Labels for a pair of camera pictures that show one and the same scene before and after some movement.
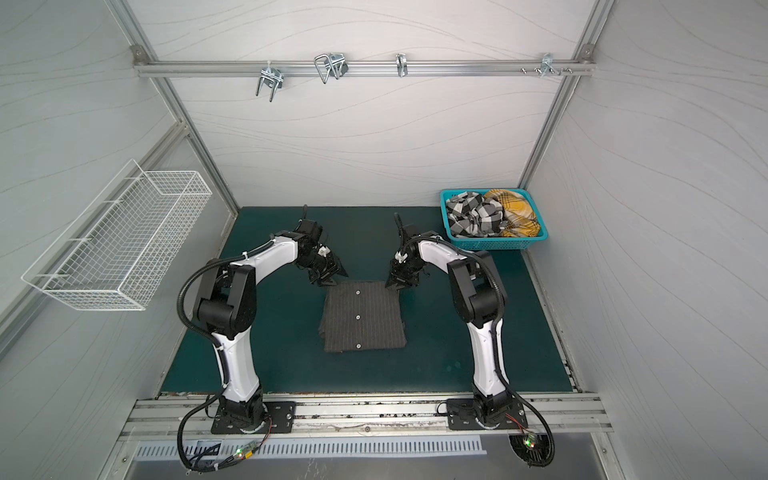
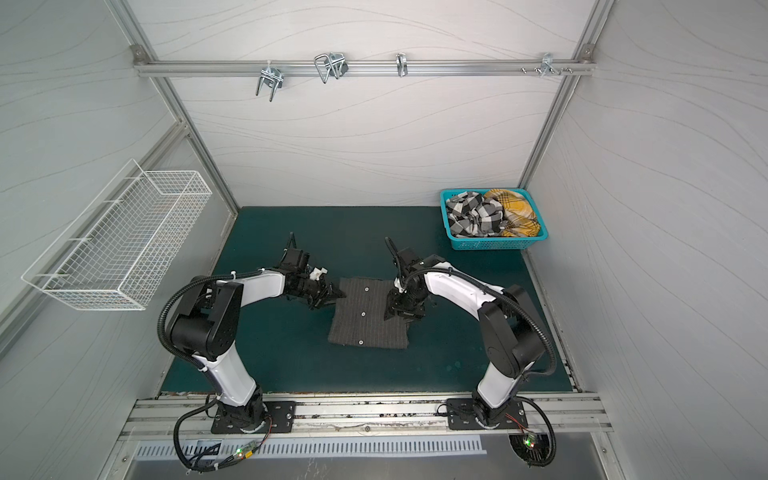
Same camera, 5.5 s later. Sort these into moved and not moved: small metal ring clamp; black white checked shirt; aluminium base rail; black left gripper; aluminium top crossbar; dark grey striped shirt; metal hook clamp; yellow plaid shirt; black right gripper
Moved: dark grey striped shirt; black left gripper; black right gripper
Not moved: small metal ring clamp; yellow plaid shirt; aluminium base rail; black white checked shirt; metal hook clamp; aluminium top crossbar
